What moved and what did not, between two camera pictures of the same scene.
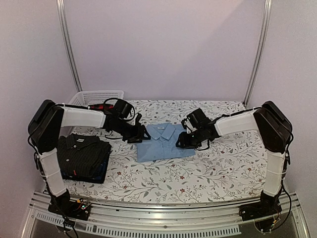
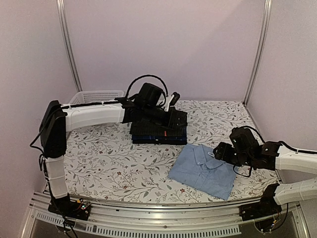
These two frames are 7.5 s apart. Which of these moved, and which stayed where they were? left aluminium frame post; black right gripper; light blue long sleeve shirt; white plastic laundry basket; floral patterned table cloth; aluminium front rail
Moved: black right gripper; light blue long sleeve shirt
Stayed: left aluminium frame post; white plastic laundry basket; aluminium front rail; floral patterned table cloth
